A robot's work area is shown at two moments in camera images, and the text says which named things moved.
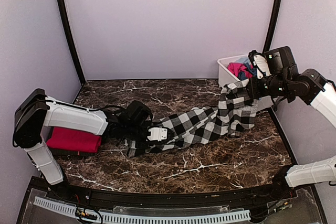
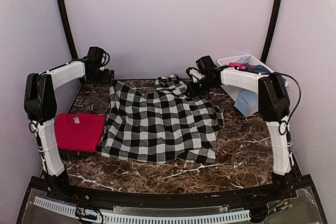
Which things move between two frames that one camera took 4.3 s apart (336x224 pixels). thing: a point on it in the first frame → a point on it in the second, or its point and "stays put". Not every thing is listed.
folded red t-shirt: x=74 y=140 stays put
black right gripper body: x=276 y=86 → x=202 y=88
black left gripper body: x=133 y=132 → x=100 y=77
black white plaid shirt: x=234 y=113 → x=169 y=125
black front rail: x=82 y=195 stays put
